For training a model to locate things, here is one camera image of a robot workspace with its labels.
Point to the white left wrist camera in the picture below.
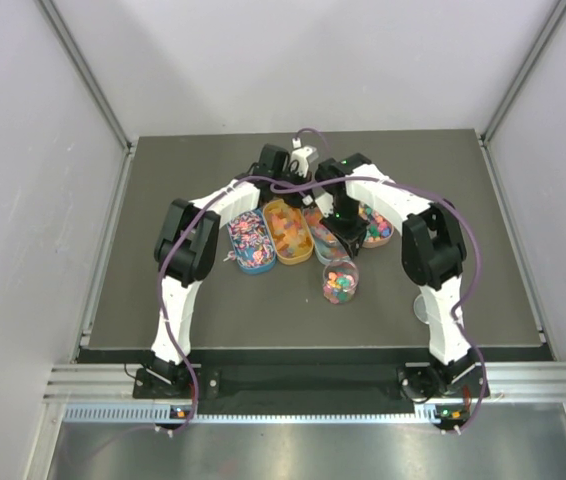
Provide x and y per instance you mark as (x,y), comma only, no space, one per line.
(301,157)

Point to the fallen swirl lollipop candy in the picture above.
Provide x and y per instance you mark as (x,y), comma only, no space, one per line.
(230,257)

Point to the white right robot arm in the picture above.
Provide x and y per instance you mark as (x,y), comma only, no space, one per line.
(432,251)

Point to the light blue candy tray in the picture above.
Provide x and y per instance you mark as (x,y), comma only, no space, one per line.
(327,248)

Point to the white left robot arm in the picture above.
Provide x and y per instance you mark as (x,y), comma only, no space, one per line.
(186,249)

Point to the aluminium left frame post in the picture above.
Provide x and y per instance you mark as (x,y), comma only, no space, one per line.
(70,46)

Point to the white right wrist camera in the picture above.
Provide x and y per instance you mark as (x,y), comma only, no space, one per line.
(323,202)

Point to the aluminium front frame rail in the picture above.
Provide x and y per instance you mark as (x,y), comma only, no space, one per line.
(542,382)

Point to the pink candy tray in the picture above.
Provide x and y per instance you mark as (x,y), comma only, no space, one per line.
(379,229)

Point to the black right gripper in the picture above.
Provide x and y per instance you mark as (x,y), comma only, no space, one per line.
(352,238)

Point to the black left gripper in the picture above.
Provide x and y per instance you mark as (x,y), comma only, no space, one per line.
(296,185)

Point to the aluminium frame post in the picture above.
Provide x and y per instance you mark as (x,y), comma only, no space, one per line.
(540,44)
(70,46)

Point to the aluminium right frame post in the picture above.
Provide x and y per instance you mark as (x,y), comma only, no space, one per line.
(540,44)

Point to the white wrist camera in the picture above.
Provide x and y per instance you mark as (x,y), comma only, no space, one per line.
(301,157)
(323,202)

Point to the orange candy tray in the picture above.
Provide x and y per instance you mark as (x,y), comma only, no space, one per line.
(292,238)

